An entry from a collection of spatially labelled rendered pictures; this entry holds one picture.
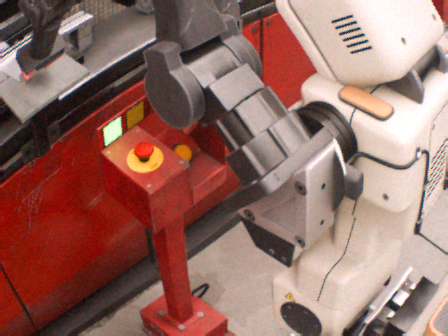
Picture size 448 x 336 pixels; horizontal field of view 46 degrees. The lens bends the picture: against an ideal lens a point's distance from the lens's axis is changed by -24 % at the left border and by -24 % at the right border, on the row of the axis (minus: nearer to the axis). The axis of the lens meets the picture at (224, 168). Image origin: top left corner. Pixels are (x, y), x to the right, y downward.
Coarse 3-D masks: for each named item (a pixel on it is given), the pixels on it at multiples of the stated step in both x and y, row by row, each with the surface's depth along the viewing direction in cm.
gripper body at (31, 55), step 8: (32, 40) 95; (56, 40) 103; (24, 48) 99; (32, 48) 97; (40, 48) 96; (48, 48) 98; (56, 48) 102; (64, 48) 103; (16, 56) 99; (24, 56) 99; (32, 56) 99; (40, 56) 99; (48, 56) 101; (24, 64) 98; (32, 64) 99; (40, 64) 100; (24, 72) 99
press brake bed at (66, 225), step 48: (288, 48) 182; (96, 96) 135; (288, 96) 197; (96, 144) 143; (0, 192) 122; (48, 192) 137; (96, 192) 152; (0, 240) 128; (48, 240) 145; (96, 240) 161; (144, 240) 183; (192, 240) 205; (0, 288) 135; (48, 288) 153; (96, 288) 180; (144, 288) 194
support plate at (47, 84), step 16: (64, 64) 113; (80, 64) 112; (0, 80) 111; (32, 80) 110; (48, 80) 109; (64, 80) 109; (80, 80) 109; (0, 96) 108; (16, 96) 106; (32, 96) 106; (48, 96) 105; (16, 112) 103; (32, 112) 103
